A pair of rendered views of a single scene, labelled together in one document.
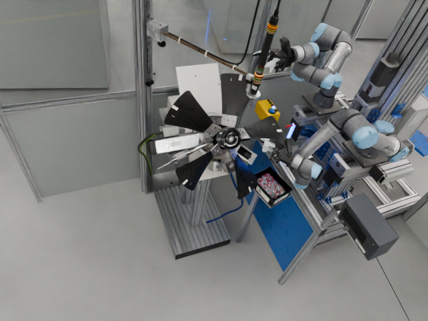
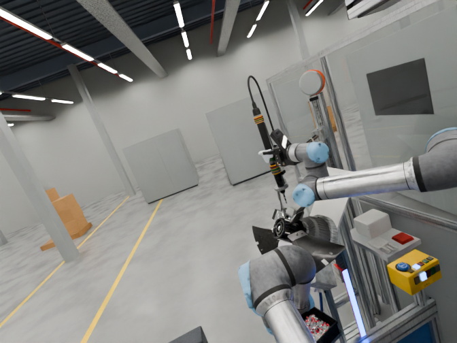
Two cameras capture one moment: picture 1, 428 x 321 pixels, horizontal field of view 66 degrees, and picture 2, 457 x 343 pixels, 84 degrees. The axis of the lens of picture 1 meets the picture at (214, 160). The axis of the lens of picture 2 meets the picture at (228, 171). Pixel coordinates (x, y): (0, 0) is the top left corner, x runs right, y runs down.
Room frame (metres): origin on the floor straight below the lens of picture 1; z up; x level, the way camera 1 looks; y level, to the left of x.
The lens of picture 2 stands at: (1.56, -1.32, 1.90)
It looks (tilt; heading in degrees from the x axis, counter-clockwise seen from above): 13 degrees down; 109
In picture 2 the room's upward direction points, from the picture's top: 21 degrees counter-clockwise
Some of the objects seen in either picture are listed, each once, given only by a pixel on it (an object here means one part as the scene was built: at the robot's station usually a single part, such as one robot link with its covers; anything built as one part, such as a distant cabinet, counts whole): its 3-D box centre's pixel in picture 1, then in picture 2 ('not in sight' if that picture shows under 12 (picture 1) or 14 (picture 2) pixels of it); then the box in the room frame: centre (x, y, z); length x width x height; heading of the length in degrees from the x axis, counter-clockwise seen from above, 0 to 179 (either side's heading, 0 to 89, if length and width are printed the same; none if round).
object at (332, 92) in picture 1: (330, 83); not in sight; (2.05, -0.68, 1.20); 0.13 x 0.12 x 0.14; 67
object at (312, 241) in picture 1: (297, 260); not in sight; (1.10, -0.70, 0.39); 0.04 x 0.04 x 0.78; 30
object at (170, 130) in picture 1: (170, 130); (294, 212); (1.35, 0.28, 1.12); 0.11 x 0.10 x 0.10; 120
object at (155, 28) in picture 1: (156, 29); (320, 133); (1.64, 0.44, 1.55); 0.10 x 0.07 x 0.08; 65
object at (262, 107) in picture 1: (267, 113); (413, 272); (1.81, -0.29, 1.02); 0.16 x 0.10 x 0.11; 30
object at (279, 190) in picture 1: (270, 187); (309, 334); (1.32, -0.38, 0.84); 0.19 x 0.14 x 0.04; 45
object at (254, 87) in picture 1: (263, 58); (268, 149); (1.38, -0.12, 1.67); 0.04 x 0.04 x 0.46
